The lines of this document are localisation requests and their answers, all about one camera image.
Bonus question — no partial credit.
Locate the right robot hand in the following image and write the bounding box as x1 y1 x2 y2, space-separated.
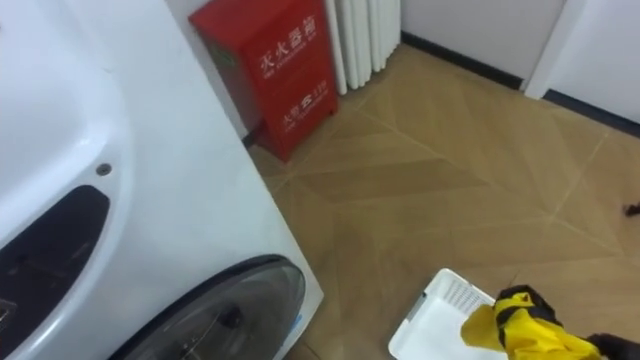
586 332 640 360

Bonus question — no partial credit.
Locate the yellow black garment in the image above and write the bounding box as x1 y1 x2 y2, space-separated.
459 284 605 360

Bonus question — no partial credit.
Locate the white plastic laundry basket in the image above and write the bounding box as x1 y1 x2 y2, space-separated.
388 268 507 360

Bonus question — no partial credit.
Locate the white pleated curtain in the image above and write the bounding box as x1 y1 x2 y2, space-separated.
323 0 403 96

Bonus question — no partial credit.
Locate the red fire extinguisher box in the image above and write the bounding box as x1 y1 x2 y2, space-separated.
188 0 340 164

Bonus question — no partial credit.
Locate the white washing machine tower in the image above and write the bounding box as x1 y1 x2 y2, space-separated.
0 0 325 360

